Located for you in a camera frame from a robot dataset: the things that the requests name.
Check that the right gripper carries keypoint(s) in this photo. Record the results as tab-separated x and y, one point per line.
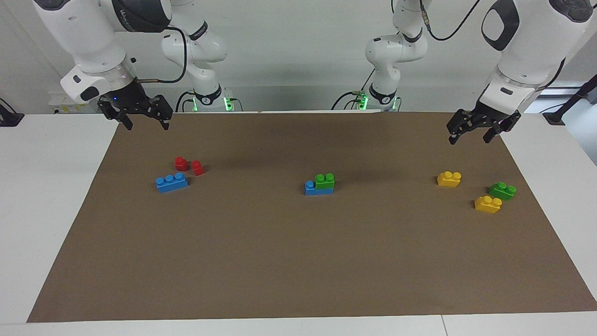
128	99

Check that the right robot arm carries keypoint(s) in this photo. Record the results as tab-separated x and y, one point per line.
88	37

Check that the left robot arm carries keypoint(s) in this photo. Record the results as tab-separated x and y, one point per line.
527	46

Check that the green toy block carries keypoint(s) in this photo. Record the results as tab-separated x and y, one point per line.
324	181
502	191

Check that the red toy block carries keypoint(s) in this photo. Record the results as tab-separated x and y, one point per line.
198	168
181	164

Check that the long blue toy block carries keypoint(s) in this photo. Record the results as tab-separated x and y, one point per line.
171	183

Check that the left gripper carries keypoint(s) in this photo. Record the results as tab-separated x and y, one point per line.
492	117

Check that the black stand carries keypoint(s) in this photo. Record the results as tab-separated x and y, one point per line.
8	119
566	105

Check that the yellow toy block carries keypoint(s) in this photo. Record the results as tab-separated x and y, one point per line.
448	179
487	205

